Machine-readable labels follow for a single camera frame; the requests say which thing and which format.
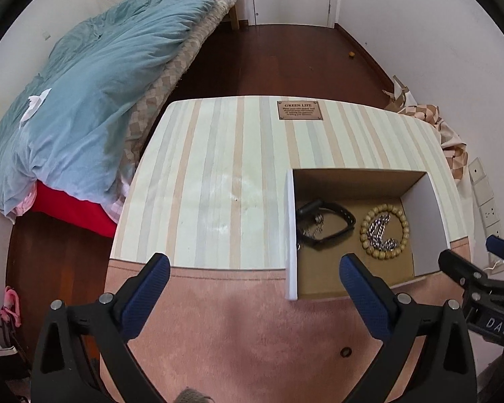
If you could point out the cardboard box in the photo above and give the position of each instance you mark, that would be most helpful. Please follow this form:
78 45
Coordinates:
319 275

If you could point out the checkered beige cloth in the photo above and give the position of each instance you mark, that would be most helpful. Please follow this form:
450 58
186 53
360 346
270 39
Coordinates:
453 151

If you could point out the striped table with plaque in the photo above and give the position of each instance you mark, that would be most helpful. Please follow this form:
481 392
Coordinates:
214 176

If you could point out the checkered mattress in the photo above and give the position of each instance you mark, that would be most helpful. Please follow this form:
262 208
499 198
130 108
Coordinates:
172 71

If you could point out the white power strip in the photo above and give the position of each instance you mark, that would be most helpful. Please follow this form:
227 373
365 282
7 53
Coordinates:
485 201

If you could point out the bed with blue duvet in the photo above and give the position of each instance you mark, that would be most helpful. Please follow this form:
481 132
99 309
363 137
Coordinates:
109 71

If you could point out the torn cardboard piece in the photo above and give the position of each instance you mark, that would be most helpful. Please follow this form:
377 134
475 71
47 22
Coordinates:
397 94

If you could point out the white wall socket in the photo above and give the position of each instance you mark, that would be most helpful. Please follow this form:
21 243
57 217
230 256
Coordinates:
47 35

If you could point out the red bed sheet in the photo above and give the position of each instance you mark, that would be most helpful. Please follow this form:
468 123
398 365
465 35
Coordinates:
67 206

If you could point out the wooden bed leg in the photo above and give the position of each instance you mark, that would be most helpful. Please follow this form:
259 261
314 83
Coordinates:
234 16

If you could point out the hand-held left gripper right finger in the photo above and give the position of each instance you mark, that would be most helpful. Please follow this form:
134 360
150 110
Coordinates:
362 298

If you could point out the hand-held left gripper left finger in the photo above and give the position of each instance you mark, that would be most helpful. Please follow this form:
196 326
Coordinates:
148 291

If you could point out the black wristband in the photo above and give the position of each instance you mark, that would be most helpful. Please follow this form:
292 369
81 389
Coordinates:
347 218

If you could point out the pink plastic object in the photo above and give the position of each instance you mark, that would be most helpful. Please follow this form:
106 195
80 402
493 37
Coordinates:
9 308

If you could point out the white paper scrap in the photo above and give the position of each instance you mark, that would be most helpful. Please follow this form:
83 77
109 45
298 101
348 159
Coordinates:
34 105

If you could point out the brown label plaque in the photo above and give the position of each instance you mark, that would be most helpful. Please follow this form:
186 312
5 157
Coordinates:
299 110

